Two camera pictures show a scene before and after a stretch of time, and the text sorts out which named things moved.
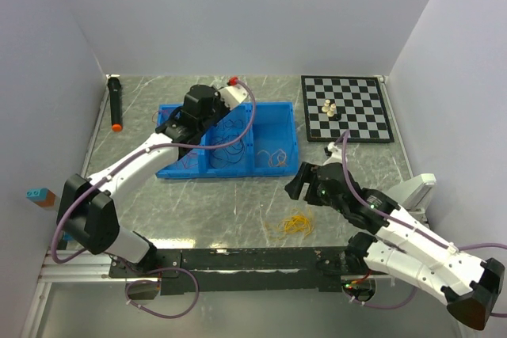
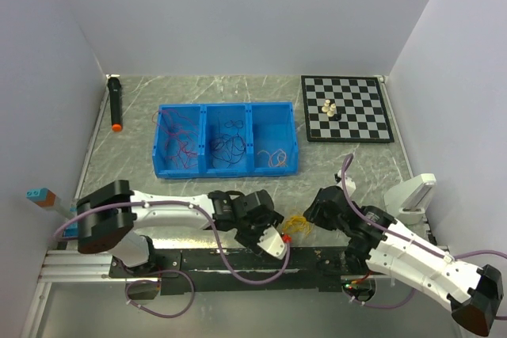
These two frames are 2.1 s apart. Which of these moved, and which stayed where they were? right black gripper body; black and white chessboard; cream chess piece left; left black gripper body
Moved: right black gripper body; left black gripper body
Stayed: black and white chessboard; cream chess piece left
